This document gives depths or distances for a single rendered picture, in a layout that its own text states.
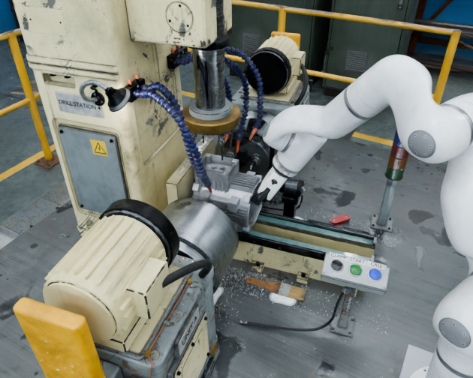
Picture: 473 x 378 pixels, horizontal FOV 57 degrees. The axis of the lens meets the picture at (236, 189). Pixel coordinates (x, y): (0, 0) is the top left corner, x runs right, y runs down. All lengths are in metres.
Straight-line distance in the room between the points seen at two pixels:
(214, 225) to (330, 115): 0.43
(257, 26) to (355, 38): 1.04
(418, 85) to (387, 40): 3.52
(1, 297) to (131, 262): 0.87
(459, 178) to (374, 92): 0.24
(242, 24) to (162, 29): 3.74
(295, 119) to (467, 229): 0.46
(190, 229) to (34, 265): 0.73
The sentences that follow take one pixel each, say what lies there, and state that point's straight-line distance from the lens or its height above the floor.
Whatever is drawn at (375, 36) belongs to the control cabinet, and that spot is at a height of 0.69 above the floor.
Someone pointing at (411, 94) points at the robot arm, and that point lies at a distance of 0.89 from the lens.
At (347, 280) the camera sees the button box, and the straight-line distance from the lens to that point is 1.20.
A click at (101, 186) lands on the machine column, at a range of 1.46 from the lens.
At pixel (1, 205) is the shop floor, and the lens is 3.52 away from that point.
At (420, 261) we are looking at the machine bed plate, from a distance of 1.69.
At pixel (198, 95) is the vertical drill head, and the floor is 1.40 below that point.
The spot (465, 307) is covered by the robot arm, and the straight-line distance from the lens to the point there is 0.98.
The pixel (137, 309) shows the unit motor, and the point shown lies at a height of 1.26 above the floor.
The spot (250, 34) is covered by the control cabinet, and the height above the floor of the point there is 0.51.
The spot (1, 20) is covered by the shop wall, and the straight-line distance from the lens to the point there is 7.06.
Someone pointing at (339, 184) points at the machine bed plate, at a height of 0.80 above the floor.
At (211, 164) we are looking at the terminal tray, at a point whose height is 1.12.
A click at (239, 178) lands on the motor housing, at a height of 1.11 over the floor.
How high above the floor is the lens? 1.92
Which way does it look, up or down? 36 degrees down
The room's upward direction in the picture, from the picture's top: straight up
